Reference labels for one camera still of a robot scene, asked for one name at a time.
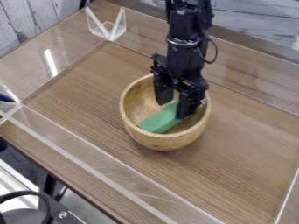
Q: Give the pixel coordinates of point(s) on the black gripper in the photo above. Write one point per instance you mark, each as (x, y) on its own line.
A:
(178, 72)

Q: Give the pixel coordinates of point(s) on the green rectangular block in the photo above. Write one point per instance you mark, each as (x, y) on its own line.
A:
(162, 120)

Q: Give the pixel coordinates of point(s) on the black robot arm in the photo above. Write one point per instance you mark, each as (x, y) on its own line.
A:
(190, 19)

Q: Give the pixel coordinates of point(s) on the brown wooden bowl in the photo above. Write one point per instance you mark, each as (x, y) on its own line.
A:
(138, 105)

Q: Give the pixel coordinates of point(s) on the clear acrylic tray barrier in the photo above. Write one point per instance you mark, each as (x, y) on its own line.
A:
(234, 177)

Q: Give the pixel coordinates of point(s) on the black table leg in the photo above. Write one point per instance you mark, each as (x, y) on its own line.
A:
(50, 185)

